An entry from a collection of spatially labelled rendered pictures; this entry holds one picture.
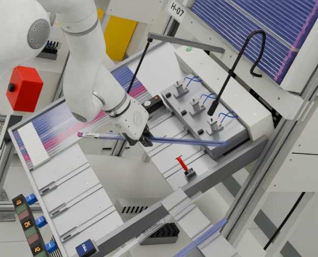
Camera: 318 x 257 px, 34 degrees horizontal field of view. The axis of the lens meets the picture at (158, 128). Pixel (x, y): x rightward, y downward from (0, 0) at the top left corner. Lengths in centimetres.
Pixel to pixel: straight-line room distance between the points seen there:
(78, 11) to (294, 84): 69
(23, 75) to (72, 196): 82
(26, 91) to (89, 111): 106
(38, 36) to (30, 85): 139
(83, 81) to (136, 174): 107
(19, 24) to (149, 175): 147
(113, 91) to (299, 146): 68
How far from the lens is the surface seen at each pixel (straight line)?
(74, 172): 181
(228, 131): 163
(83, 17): 117
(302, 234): 344
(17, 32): 99
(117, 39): 507
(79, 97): 132
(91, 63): 129
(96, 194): 171
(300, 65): 153
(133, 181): 226
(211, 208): 234
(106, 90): 140
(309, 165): 190
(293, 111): 158
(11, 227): 276
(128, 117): 147
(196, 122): 168
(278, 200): 356
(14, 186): 302
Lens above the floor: 180
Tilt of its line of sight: 25 degrees down
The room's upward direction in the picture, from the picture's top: 25 degrees clockwise
